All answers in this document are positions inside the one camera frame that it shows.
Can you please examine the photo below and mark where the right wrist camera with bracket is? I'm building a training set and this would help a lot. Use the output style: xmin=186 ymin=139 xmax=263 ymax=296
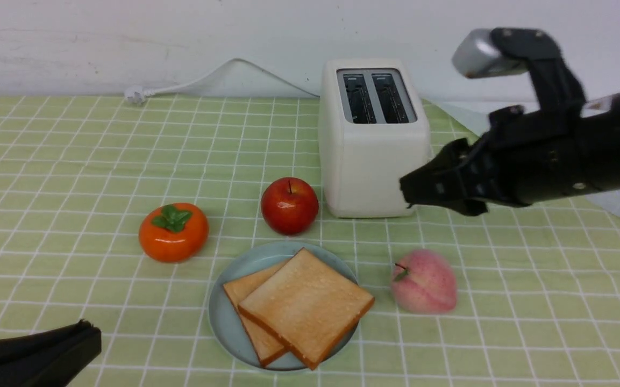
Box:
xmin=451 ymin=27 xmax=587 ymax=113

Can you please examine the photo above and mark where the light blue round plate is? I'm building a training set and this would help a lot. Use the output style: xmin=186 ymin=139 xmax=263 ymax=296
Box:
xmin=208 ymin=240 xmax=358 ymax=373

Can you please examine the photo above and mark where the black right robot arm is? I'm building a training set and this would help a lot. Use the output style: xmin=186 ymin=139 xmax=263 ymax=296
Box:
xmin=435 ymin=93 xmax=620 ymax=216

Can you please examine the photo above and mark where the red apple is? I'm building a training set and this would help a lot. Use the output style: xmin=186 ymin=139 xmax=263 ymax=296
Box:
xmin=260 ymin=177 xmax=320 ymax=235

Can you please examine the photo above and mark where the white power cord with plug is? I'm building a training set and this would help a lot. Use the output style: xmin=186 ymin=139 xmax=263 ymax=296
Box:
xmin=124 ymin=58 xmax=320 ymax=105

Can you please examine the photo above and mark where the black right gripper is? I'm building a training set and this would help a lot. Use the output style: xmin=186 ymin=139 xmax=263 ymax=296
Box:
xmin=399 ymin=106 xmax=585 ymax=217

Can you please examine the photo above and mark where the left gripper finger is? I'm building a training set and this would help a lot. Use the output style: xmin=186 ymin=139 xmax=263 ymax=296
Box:
xmin=0 ymin=319 xmax=102 ymax=386

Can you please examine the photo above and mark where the green checkered tablecloth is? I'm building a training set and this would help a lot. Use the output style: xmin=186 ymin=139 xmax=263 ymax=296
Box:
xmin=0 ymin=96 xmax=620 ymax=386

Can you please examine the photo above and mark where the toast slice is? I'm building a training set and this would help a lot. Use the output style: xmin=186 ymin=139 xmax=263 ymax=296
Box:
xmin=241 ymin=248 xmax=375 ymax=370
xmin=222 ymin=260 xmax=288 ymax=368

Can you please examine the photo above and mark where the white two-slot toaster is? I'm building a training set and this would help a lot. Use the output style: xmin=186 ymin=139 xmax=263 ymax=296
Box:
xmin=317 ymin=59 xmax=432 ymax=218

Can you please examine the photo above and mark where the orange persimmon with leaf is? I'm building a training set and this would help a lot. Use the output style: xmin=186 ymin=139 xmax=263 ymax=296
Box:
xmin=138 ymin=202 xmax=210 ymax=263

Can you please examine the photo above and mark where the pink peach with leaf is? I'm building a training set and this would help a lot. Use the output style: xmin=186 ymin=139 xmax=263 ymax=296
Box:
xmin=389 ymin=248 xmax=458 ymax=314

